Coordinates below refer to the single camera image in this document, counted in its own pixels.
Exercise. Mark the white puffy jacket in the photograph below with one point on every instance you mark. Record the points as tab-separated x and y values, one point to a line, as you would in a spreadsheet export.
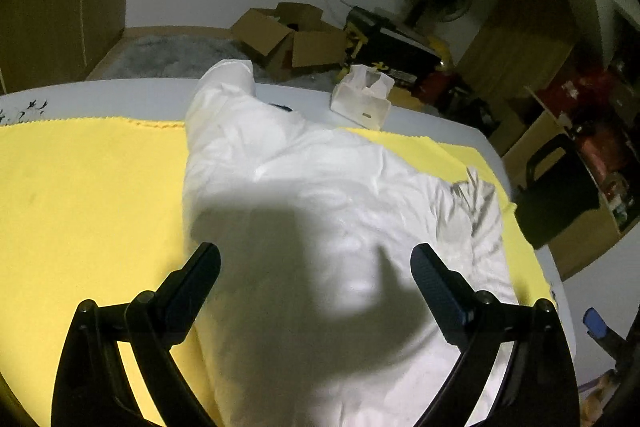
315	319

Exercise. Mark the yellow cloth mat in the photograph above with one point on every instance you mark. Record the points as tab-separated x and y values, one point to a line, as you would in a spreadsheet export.
92	208

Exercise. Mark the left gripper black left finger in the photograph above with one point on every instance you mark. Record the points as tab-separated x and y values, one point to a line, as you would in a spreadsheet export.
92	388

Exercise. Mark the wooden storage crate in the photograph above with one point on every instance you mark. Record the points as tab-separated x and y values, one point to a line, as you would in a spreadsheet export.
575	172

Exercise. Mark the open cardboard box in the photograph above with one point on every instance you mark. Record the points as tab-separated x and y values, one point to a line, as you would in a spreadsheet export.
290	40

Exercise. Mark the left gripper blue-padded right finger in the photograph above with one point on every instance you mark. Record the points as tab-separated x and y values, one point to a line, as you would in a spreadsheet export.
539	387

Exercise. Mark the black and yellow tool case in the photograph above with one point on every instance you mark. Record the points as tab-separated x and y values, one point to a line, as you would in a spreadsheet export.
375	41

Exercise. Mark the white tissue box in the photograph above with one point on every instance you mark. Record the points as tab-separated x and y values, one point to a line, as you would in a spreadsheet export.
362	97

